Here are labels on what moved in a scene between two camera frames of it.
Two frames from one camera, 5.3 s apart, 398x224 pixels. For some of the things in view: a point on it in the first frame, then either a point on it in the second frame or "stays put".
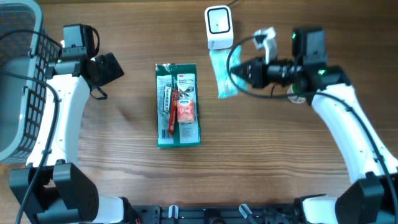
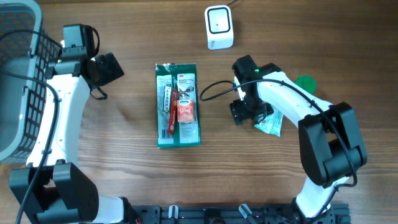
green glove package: (181, 77) stays put
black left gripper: (114, 69) stays put
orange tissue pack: (185, 111) stays put
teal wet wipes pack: (219, 61) → (271, 122)
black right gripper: (258, 72) → (241, 110)
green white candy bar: (166, 99) stays put
